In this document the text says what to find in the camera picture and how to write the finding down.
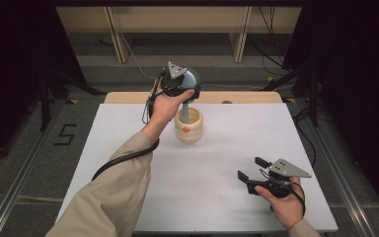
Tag person's right hand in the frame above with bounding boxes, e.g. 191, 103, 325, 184
255, 177, 306, 231

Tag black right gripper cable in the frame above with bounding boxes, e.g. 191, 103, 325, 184
287, 182, 307, 217

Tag black hanging cables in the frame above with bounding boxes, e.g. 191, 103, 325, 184
246, 6, 292, 77

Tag black floor cables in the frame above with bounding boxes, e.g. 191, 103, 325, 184
291, 104, 322, 168

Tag white table board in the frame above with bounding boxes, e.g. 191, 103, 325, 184
55, 103, 340, 233

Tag light wooden table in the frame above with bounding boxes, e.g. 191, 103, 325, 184
103, 91, 284, 105

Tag metal floor rail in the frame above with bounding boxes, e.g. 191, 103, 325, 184
0, 98, 67, 237
294, 105, 378, 237

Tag black metal stand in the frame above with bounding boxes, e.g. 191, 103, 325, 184
260, 57, 321, 128
38, 63, 107, 131

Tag thin grey cord loop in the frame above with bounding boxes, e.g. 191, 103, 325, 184
140, 98, 155, 125

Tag cream ribbed cup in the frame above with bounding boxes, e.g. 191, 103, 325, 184
173, 107, 204, 143

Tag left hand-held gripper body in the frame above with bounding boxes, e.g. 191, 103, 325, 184
160, 61, 191, 98

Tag dark curtain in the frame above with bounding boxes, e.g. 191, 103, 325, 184
0, 0, 87, 172
281, 0, 379, 228

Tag light wooden desk frame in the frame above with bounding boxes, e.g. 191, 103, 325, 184
55, 6, 303, 64

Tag person's left hand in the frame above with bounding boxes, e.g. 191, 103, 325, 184
148, 78, 195, 128

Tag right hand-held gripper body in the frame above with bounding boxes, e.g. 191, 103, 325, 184
258, 158, 312, 199

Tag white floor cable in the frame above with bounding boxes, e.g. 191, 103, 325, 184
120, 33, 265, 91

